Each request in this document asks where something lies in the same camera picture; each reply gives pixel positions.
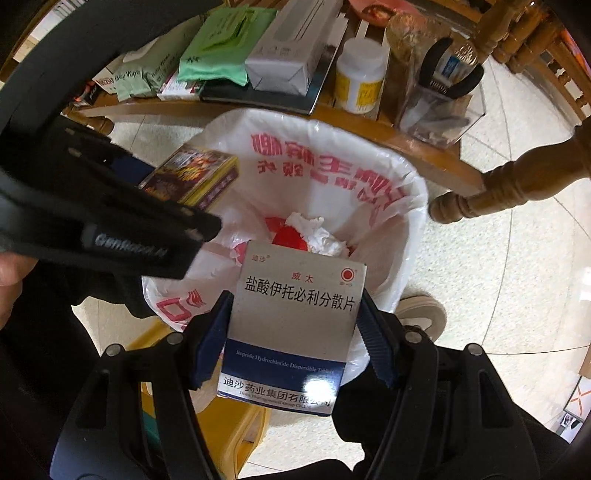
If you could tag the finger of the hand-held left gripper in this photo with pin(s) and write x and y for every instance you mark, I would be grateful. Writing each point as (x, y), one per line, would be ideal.
(92, 161)

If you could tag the white and blue medicine box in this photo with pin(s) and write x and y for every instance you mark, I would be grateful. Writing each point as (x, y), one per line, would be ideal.
(295, 314)

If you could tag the white bottle yellow label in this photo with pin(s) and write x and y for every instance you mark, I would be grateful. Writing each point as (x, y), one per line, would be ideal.
(360, 78)

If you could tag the clear plastic container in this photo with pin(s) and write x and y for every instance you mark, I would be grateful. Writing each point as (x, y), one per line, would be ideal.
(438, 120)

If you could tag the yellow plastic stool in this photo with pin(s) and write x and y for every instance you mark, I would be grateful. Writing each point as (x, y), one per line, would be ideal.
(231, 429)

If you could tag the white top wooden table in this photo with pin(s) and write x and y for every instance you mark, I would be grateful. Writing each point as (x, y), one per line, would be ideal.
(508, 184)

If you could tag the bright green wipes pack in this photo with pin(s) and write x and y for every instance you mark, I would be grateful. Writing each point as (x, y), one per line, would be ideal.
(221, 46)

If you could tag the white box with orange mark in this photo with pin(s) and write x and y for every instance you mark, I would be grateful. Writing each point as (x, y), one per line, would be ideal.
(579, 401)

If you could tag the grey white carton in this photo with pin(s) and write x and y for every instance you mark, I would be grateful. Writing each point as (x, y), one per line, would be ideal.
(291, 50)

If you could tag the dark cigarette pack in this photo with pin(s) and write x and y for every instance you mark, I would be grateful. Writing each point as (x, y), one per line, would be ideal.
(198, 170)

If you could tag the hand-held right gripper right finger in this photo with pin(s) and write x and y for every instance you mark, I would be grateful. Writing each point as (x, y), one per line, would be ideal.
(374, 341)

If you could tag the white tissue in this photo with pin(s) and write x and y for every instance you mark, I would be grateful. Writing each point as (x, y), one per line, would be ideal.
(318, 235)

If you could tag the person's black trousers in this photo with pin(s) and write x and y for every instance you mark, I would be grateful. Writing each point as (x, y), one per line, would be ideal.
(46, 369)

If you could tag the black tablet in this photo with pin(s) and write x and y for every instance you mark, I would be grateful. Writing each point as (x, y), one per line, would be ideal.
(295, 101)

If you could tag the person's left hand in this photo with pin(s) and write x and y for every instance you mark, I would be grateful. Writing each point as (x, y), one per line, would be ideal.
(11, 286)

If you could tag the person's white shoe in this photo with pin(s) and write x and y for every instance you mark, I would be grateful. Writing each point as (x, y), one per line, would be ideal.
(422, 314)

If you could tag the pink basin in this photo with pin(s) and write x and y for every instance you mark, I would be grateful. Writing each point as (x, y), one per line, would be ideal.
(383, 9)

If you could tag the plastic bag lined trash bin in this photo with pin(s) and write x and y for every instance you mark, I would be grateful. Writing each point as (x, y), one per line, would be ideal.
(323, 157)

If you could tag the grey green wipes pack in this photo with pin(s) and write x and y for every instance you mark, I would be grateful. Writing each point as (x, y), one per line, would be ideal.
(171, 50)
(129, 78)

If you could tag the pink and white box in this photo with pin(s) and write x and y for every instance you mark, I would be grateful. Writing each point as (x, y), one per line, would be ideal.
(178, 90)

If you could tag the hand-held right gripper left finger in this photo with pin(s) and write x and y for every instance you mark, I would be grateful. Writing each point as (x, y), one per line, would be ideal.
(212, 341)

